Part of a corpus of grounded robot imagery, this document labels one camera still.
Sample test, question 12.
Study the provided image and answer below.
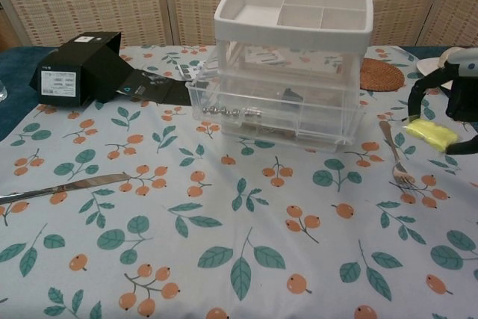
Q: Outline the yellow plastic packet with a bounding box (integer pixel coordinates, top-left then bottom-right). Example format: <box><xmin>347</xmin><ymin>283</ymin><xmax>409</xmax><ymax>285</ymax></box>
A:
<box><xmin>405</xmin><ymin>119</ymin><xmax>459</xmax><ymax>152</ymax></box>

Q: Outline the white plate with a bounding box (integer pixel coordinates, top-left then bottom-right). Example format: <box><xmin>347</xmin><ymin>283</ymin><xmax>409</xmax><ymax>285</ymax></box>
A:
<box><xmin>416</xmin><ymin>56</ymin><xmax>449</xmax><ymax>76</ymax></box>

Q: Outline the floral leaf print tablecloth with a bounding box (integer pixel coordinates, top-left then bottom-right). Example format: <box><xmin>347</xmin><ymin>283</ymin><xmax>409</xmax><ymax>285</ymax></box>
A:
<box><xmin>0</xmin><ymin>44</ymin><xmax>478</xmax><ymax>319</ymax></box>

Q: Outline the metal bead chain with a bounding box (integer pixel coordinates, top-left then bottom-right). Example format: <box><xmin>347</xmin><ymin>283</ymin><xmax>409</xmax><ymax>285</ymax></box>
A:
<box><xmin>201</xmin><ymin>106</ymin><xmax>262</xmax><ymax>118</ymax></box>

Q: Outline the black cardboard box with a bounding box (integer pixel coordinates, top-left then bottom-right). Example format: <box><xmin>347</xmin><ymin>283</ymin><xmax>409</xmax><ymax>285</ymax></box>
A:
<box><xmin>28</xmin><ymin>31</ymin><xmax>135</xmax><ymax>107</ymax></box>

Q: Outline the black unfolded cardboard sleeve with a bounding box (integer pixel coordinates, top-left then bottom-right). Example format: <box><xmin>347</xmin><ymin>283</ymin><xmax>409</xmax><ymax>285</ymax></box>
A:
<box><xmin>119</xmin><ymin>68</ymin><xmax>199</xmax><ymax>106</ymax></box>

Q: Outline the black binder clip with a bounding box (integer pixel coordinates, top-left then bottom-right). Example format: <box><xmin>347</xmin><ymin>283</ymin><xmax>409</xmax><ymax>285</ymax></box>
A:
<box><xmin>282</xmin><ymin>87</ymin><xmax>304</xmax><ymax>104</ymax></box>

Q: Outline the silver table knife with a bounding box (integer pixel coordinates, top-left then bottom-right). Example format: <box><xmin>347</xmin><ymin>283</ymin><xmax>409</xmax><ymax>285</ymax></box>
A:
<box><xmin>0</xmin><ymin>173</ymin><xmax>130</xmax><ymax>206</ymax></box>

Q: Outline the round woven rattan coaster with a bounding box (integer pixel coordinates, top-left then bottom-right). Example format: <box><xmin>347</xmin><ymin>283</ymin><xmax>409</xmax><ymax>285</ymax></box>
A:
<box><xmin>360</xmin><ymin>57</ymin><xmax>406</xmax><ymax>92</ymax></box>

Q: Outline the clear plastic storage box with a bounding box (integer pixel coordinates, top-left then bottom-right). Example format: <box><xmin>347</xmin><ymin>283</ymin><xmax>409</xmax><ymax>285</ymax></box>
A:
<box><xmin>185</xmin><ymin>70</ymin><xmax>366</xmax><ymax>148</ymax></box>

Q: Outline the silver fork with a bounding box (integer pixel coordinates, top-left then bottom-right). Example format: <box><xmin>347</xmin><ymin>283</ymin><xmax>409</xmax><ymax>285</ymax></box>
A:
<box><xmin>379</xmin><ymin>120</ymin><xmax>418</xmax><ymax>195</ymax></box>

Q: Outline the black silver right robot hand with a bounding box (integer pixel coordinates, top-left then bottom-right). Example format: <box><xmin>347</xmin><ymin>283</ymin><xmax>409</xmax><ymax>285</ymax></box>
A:
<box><xmin>406</xmin><ymin>46</ymin><xmax>478</xmax><ymax>156</ymax></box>

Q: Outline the white plastic drawer organizer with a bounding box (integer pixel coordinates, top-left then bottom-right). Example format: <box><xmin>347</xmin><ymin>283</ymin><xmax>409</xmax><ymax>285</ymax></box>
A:
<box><xmin>213</xmin><ymin>0</ymin><xmax>374</xmax><ymax>148</ymax></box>

